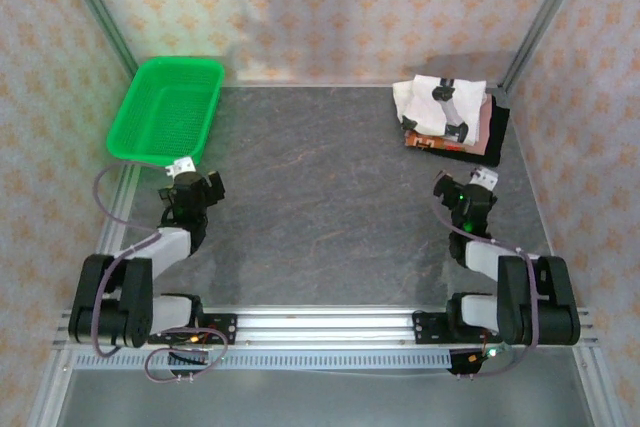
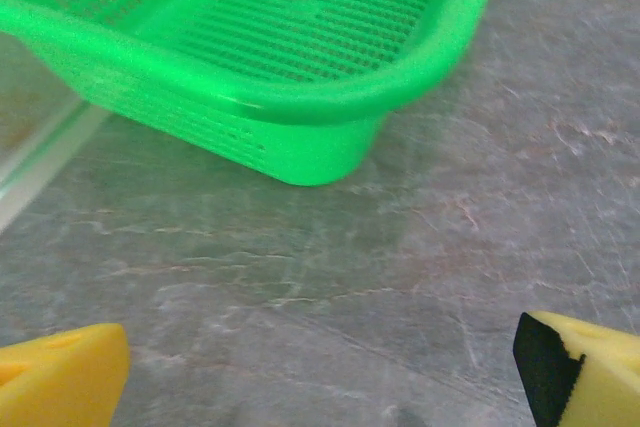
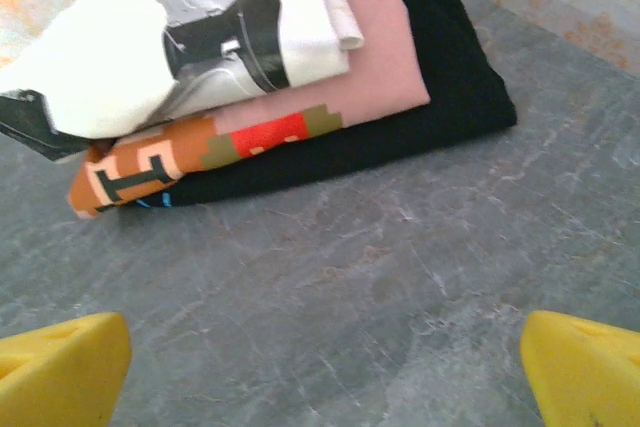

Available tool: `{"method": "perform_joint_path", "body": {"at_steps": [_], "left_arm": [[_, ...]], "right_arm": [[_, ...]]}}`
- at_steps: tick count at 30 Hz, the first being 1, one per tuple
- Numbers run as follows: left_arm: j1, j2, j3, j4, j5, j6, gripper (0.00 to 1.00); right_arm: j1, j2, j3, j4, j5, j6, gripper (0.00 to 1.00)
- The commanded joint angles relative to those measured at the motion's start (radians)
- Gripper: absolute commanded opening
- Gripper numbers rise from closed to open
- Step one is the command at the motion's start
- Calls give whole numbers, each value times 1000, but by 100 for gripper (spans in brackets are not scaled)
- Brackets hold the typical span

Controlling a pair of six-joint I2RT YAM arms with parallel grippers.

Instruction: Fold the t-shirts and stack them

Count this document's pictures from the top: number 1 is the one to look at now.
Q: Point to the white t-shirt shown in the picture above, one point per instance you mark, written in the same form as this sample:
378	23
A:
425	107

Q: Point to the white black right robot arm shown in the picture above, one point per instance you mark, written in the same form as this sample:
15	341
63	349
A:
540	297

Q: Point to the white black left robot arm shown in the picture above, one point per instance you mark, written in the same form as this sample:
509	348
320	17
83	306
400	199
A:
125	297

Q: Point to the black t-shirt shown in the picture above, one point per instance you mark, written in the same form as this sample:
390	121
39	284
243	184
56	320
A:
497	137

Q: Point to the pink printed t-shirt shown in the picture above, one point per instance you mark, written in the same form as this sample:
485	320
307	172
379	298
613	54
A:
482	132

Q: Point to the green plastic basket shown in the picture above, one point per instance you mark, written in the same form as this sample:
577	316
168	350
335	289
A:
165	107

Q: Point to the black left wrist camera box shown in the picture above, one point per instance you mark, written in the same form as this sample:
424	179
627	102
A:
216	184

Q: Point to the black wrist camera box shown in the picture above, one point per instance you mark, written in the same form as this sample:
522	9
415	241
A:
446	189
216	184

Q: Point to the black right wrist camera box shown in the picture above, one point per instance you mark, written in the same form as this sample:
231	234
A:
446	189

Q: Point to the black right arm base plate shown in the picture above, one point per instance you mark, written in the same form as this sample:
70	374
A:
430	327

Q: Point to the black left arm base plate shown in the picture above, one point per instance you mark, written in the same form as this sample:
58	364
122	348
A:
220	327

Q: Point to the aluminium frame post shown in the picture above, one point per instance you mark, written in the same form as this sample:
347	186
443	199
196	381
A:
95	7
545	12

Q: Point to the aluminium mounting rail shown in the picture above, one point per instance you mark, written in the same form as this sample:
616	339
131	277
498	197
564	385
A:
325	327

